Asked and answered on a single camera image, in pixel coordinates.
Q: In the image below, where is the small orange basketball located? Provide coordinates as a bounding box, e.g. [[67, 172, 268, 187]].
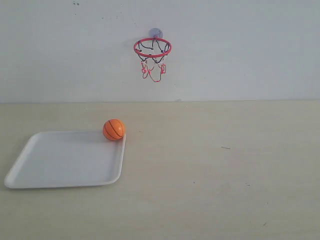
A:
[[102, 118, 126, 141]]

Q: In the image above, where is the red mini basketball hoop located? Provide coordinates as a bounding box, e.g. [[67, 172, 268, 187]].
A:
[[133, 36, 172, 83]]

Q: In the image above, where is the clear suction cup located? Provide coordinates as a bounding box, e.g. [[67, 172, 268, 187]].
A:
[[148, 28, 163, 39]]

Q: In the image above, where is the white plastic tray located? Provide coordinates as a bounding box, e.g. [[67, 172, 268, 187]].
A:
[[4, 131, 126, 189]]

